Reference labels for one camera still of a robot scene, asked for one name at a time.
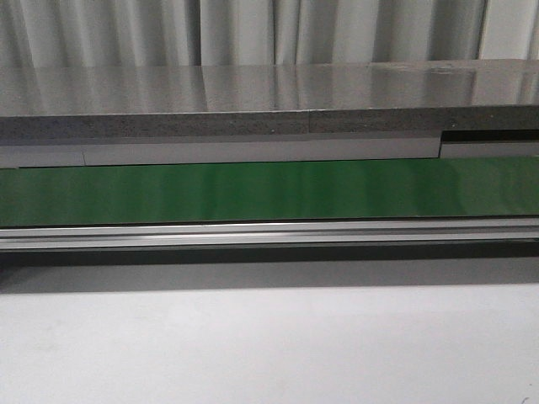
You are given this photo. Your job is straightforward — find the white curtain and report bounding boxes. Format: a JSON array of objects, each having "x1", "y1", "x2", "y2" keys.
[{"x1": 1, "y1": 1, "x2": 538, "y2": 68}]

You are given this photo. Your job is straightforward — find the aluminium conveyor frame rail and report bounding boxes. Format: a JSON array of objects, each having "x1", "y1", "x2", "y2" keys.
[{"x1": 1, "y1": 217, "x2": 538, "y2": 251}]

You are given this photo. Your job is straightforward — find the grey stone counter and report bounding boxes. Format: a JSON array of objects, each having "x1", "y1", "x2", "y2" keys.
[{"x1": 1, "y1": 60, "x2": 538, "y2": 168}]

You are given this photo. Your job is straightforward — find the green conveyor belt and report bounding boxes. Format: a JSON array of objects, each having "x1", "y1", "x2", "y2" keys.
[{"x1": 1, "y1": 157, "x2": 538, "y2": 227}]

